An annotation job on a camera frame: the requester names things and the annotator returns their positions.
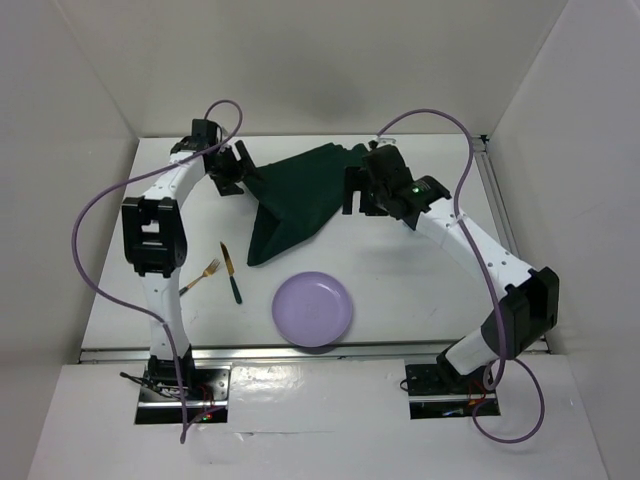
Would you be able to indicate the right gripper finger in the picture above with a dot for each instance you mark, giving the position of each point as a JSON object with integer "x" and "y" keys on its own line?
{"x": 370, "y": 205}
{"x": 355, "y": 180}

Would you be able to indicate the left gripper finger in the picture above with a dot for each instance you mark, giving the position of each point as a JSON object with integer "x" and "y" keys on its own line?
{"x": 245, "y": 162}
{"x": 227, "y": 188}

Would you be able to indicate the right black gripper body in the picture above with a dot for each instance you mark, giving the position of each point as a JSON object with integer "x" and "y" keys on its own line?
{"x": 377, "y": 191}

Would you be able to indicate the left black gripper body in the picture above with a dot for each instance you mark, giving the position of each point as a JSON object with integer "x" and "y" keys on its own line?
{"x": 227, "y": 167}

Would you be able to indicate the dark green cloth napkin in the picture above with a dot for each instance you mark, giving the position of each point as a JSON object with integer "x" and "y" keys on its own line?
{"x": 296, "y": 197}

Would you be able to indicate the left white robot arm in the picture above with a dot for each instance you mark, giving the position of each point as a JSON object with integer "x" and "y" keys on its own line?
{"x": 155, "y": 241}

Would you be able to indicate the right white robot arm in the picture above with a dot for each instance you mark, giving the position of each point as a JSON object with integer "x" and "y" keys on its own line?
{"x": 527, "y": 298}

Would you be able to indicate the lilac plastic plate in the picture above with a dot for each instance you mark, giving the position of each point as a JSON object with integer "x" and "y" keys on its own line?
{"x": 312, "y": 309}

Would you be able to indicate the gold knife green handle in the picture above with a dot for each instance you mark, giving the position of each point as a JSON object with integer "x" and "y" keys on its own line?
{"x": 231, "y": 273}

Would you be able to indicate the gold fork green handle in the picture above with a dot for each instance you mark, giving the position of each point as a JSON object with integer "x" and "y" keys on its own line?
{"x": 209, "y": 271}

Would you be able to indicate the aluminium rail front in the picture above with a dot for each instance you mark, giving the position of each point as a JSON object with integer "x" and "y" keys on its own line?
{"x": 278, "y": 352}

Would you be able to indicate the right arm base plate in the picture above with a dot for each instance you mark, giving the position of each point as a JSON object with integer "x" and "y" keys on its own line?
{"x": 430, "y": 397}

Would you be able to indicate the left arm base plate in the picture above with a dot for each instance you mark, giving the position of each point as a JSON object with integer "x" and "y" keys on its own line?
{"x": 159, "y": 404}

